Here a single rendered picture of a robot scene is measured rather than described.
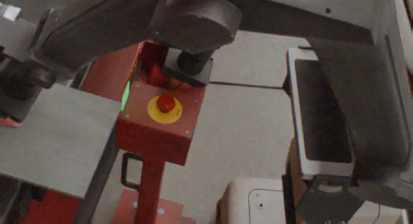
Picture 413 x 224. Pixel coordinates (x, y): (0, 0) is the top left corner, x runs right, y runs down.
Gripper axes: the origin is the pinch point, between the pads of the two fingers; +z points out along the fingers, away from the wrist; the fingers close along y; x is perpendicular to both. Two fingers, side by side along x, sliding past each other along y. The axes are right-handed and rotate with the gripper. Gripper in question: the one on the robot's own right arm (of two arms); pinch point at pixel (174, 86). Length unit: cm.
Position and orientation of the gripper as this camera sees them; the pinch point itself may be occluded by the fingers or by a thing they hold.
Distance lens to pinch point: 132.5
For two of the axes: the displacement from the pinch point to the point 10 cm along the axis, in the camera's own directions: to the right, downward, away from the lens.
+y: -9.1, -3.8, -1.6
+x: -2.3, 7.9, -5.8
